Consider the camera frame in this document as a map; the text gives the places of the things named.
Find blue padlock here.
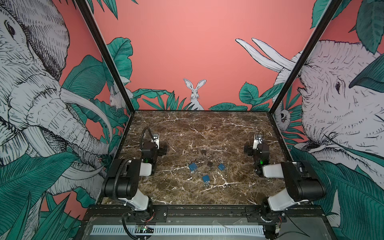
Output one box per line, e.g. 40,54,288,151
188,160,198,173
202,175,210,186
218,160,226,171

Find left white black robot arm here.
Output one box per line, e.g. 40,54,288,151
101,142,168,222

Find right black frame post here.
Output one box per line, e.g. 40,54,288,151
268,0,342,116

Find small green circuit board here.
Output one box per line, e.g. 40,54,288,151
135,225,155,235

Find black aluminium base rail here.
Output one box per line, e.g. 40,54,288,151
83,204,324,223

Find black frame post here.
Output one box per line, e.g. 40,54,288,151
76,0,136,116
268,0,342,116

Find left black frame post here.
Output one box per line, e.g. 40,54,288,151
76,0,136,116

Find white ventilated cable duct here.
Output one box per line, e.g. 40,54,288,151
90,225,265,237

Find blue padlock front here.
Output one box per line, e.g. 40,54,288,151
202,175,210,186

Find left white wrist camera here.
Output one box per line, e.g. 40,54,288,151
152,134,160,149

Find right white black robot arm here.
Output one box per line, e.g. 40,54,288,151
244,143,326,223

